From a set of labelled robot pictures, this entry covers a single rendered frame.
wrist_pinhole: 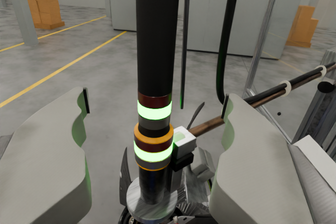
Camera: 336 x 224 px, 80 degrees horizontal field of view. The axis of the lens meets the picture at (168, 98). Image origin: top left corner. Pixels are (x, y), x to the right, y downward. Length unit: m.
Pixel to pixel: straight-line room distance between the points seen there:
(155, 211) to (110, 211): 1.74
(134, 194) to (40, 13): 8.42
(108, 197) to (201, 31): 4.70
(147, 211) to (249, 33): 5.70
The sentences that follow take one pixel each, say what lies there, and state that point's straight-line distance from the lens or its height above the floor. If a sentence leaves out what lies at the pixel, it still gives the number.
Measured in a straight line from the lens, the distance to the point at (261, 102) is 0.38.
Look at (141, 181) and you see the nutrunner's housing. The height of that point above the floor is 1.51.
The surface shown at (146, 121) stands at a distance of 0.20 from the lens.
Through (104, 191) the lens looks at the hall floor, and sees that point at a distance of 2.14.
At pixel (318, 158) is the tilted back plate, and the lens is 0.67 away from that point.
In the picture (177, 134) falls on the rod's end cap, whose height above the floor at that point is 1.56.
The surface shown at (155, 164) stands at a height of 1.55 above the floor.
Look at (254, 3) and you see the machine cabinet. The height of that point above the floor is 1.33.
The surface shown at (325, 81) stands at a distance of 0.73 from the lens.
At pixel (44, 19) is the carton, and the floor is 0.30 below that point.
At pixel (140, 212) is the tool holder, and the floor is 1.47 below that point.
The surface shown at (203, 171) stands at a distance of 0.79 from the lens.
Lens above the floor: 1.72
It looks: 30 degrees down
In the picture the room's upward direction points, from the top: 4 degrees clockwise
